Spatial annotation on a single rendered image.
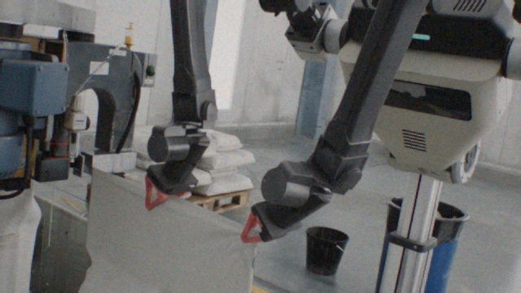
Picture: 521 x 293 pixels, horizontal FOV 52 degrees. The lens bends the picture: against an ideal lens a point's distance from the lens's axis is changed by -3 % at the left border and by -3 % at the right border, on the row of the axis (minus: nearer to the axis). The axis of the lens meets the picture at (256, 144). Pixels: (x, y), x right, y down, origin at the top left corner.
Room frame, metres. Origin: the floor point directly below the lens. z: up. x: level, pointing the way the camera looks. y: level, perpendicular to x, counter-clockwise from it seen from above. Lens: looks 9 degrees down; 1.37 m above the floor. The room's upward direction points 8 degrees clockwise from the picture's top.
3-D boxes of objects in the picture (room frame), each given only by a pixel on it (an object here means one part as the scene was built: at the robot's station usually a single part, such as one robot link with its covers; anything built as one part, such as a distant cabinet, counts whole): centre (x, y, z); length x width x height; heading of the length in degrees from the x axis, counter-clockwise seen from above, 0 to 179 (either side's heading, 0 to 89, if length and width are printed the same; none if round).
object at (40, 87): (0.93, 0.40, 1.25); 0.10 x 0.08 x 0.12; 170
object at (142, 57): (1.46, 0.34, 1.29); 0.08 x 0.05 x 0.09; 55
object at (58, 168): (1.23, 0.48, 1.04); 0.08 x 0.06 x 0.05; 145
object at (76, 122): (1.22, 0.42, 1.14); 0.05 x 0.04 x 0.16; 145
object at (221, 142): (4.84, 0.49, 0.56); 0.67 x 0.43 x 0.15; 55
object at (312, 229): (3.51, -0.57, 0.13); 0.30 x 0.30 x 0.26
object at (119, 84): (1.40, 0.51, 1.21); 0.30 x 0.25 x 0.30; 55
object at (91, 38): (1.33, 0.48, 1.35); 0.09 x 0.09 x 0.03
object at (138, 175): (4.19, 0.65, 0.32); 0.66 x 0.43 x 0.15; 147
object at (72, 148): (1.21, 0.42, 1.11); 0.03 x 0.03 x 0.06
